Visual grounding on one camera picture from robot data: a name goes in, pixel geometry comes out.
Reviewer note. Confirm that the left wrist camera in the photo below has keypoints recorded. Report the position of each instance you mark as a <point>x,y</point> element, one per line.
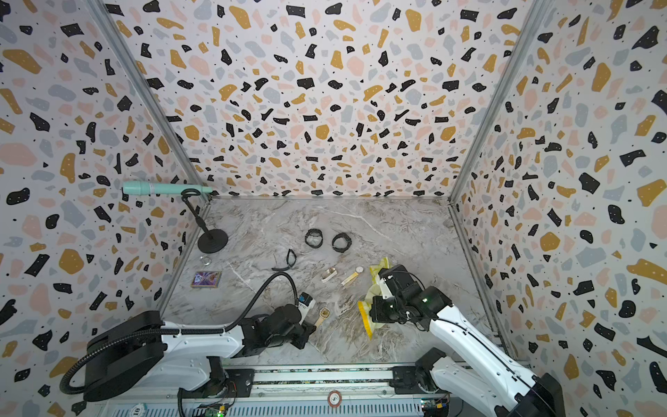
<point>305,303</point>

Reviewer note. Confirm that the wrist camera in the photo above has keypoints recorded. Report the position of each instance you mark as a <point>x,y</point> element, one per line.
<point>394,281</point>
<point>305,303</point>

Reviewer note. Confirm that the red white round sticker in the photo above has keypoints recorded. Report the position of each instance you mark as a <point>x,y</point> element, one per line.
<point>334,399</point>

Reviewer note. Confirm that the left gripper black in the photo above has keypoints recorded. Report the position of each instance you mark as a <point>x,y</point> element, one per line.
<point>305,331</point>

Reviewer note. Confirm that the yellow green white cloth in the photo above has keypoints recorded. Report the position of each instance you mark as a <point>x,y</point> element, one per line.
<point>365,305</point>

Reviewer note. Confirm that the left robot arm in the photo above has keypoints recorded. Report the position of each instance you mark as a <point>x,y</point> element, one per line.
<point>147,352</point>

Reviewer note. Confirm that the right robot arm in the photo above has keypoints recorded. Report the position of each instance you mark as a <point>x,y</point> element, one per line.
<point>492,383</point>

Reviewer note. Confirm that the black microphone stand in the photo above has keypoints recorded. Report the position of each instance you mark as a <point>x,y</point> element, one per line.
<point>211,240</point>

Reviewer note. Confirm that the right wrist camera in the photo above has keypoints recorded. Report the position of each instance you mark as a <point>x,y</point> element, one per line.
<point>394,281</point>

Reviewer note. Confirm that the small framed picture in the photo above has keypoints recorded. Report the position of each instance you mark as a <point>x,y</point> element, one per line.
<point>206,279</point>

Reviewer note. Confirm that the black digital watch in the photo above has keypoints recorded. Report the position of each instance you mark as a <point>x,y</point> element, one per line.
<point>341,242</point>

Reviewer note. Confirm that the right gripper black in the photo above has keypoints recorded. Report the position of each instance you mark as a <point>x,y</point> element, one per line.
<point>379,315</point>

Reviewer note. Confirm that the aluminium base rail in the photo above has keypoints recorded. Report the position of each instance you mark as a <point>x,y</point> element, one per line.
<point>367,390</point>

